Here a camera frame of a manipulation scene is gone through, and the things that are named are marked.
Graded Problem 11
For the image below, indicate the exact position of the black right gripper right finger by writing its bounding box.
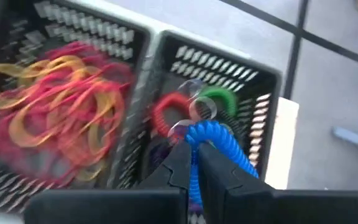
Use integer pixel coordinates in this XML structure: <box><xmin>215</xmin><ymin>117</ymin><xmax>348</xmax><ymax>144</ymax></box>
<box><xmin>198</xmin><ymin>142</ymin><xmax>273</xmax><ymax>224</ymax></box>

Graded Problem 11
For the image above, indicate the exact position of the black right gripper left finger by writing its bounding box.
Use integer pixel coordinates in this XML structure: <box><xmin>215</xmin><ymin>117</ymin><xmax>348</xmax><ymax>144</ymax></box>
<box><xmin>137</xmin><ymin>141</ymin><xmax>193</xmax><ymax>191</ymax></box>

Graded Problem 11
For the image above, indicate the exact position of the blue spiral coil keyring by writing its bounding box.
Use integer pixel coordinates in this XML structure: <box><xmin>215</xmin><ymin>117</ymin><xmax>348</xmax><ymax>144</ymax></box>
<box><xmin>185</xmin><ymin>120</ymin><xmax>260</xmax><ymax>212</ymax></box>

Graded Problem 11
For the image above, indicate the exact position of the orange spiral coil keyring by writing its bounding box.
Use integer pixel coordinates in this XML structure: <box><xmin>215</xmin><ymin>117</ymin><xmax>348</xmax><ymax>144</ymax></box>
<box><xmin>150</xmin><ymin>92</ymin><xmax>193</xmax><ymax>139</ymax></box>

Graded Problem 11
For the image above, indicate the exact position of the green spiral coil keyring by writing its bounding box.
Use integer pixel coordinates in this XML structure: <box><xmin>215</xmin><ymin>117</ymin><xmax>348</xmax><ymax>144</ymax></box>
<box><xmin>197</xmin><ymin>86</ymin><xmax>239</xmax><ymax>118</ymax></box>

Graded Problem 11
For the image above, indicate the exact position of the grey stand foot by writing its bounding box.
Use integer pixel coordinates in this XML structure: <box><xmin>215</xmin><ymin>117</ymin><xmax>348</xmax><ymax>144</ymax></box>
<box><xmin>332</xmin><ymin>126</ymin><xmax>358</xmax><ymax>152</ymax></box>

